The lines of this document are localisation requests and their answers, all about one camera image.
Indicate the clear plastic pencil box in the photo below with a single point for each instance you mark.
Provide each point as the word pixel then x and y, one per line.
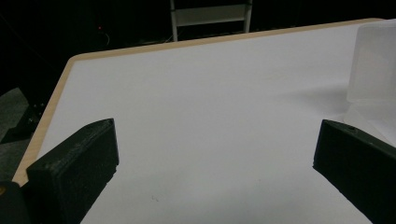
pixel 373 62

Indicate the black stand base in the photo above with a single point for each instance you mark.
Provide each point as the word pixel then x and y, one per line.
pixel 25 123

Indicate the white metal stand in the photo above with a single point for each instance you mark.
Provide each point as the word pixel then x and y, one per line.
pixel 208 15

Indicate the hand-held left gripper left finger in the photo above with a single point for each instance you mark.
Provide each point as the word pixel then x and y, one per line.
pixel 74 168

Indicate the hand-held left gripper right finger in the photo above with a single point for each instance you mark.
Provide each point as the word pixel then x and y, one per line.
pixel 358 165

